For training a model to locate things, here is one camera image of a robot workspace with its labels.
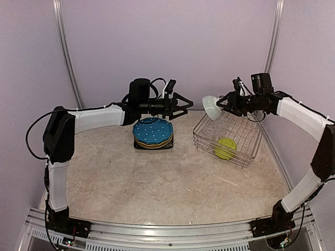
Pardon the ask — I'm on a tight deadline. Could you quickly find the blue polka dot plate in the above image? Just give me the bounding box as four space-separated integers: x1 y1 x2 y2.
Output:
132 117 173 145

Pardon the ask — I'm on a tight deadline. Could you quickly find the aluminium frame post left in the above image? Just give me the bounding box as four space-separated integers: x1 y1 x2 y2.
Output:
52 0 84 108

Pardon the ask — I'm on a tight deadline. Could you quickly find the aluminium frame post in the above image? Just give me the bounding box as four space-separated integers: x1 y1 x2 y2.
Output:
264 0 285 73
52 0 84 108

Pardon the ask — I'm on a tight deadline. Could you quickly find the aluminium frame rail back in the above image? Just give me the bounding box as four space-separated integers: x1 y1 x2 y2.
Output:
187 108 206 113

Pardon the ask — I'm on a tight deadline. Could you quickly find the lime green bowl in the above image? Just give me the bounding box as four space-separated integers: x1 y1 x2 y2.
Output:
214 138 237 160

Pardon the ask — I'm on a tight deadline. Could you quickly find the black floral square plate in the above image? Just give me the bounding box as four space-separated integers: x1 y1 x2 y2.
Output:
132 119 173 150

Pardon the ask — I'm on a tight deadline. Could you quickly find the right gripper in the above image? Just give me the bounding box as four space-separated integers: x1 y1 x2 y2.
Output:
217 89 263 116

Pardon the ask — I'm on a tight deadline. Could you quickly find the white ribbed ceramic bowl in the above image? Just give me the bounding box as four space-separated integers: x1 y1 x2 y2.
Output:
202 95 222 121

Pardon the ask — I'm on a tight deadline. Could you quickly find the wire dish rack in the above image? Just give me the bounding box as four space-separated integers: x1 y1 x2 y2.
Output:
193 111 262 168

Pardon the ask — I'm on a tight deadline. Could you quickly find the clear glass cup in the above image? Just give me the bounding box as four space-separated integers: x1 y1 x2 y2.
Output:
202 126 216 140
214 119 227 130

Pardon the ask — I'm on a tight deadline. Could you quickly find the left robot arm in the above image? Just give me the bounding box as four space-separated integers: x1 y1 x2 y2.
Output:
31 93 193 233

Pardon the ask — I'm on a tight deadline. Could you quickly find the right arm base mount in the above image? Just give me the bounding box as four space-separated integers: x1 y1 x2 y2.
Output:
250 217 296 237

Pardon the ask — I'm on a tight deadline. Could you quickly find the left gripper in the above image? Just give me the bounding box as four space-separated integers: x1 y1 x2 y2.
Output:
140 92 194 120

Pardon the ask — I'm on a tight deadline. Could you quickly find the aluminium frame post right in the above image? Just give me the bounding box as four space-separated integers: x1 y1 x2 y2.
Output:
264 0 285 73

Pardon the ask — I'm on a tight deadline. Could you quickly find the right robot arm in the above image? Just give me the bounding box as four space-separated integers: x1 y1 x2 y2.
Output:
214 90 334 232

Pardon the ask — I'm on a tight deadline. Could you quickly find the orange polka dot plate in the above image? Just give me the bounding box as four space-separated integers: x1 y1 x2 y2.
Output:
134 135 173 150

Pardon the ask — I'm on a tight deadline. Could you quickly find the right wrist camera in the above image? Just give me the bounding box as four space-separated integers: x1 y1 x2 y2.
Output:
232 77 249 96

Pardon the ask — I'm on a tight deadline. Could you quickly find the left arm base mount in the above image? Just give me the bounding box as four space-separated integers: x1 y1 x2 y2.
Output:
47 218 92 238

